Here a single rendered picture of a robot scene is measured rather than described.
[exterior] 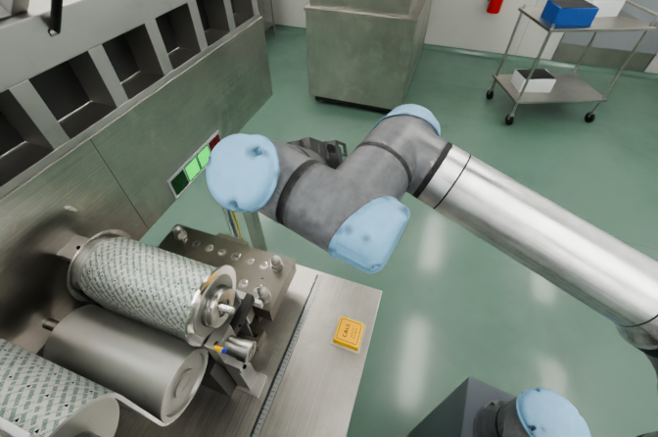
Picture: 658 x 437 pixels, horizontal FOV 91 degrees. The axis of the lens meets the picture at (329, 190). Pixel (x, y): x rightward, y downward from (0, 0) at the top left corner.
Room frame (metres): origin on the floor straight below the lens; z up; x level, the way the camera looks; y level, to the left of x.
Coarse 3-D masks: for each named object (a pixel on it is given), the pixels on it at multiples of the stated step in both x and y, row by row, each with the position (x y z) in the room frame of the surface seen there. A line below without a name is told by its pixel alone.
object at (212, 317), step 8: (216, 288) 0.29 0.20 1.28; (224, 288) 0.29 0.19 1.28; (232, 288) 0.30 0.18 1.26; (216, 296) 0.27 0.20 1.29; (224, 296) 0.28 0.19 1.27; (232, 296) 0.29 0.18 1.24; (208, 304) 0.26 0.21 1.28; (216, 304) 0.26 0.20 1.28; (232, 304) 0.28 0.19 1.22; (208, 312) 0.24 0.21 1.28; (216, 312) 0.25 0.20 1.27; (224, 312) 0.26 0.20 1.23; (208, 320) 0.23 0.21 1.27; (216, 320) 0.24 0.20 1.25; (224, 320) 0.25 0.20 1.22
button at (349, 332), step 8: (344, 320) 0.38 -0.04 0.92; (352, 320) 0.38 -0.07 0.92; (344, 328) 0.35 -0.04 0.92; (352, 328) 0.35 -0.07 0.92; (360, 328) 0.35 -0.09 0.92; (336, 336) 0.33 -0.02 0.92; (344, 336) 0.33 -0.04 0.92; (352, 336) 0.33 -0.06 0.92; (360, 336) 0.33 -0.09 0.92; (344, 344) 0.32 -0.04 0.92; (352, 344) 0.31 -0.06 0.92
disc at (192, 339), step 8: (216, 272) 0.30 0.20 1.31; (224, 272) 0.32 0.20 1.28; (232, 272) 0.33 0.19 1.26; (208, 280) 0.28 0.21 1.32; (232, 280) 0.33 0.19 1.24; (200, 288) 0.26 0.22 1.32; (200, 296) 0.26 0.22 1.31; (192, 304) 0.24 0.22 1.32; (192, 312) 0.23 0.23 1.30; (192, 320) 0.22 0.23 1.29; (192, 328) 0.22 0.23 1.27; (192, 336) 0.21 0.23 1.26; (208, 336) 0.23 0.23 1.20; (192, 344) 0.20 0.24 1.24; (200, 344) 0.21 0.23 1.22
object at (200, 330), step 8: (104, 240) 0.38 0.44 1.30; (96, 248) 0.36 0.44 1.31; (88, 256) 0.34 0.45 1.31; (80, 264) 0.33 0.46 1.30; (80, 272) 0.31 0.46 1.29; (80, 280) 0.30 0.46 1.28; (216, 280) 0.29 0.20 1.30; (224, 280) 0.31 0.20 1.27; (208, 288) 0.27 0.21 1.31; (208, 296) 0.27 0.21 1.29; (200, 304) 0.25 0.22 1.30; (200, 312) 0.24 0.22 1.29; (200, 320) 0.23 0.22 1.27; (200, 328) 0.23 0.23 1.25; (208, 328) 0.24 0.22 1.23; (200, 336) 0.22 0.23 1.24
